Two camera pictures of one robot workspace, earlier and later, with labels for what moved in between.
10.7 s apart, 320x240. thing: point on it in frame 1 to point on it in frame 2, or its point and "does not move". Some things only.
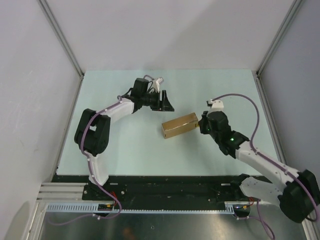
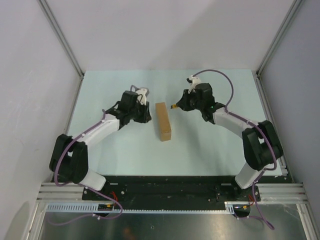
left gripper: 164,105 to 146,116
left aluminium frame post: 60,35 does not move
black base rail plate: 161,188 does not move
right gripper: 203,122 to 183,103
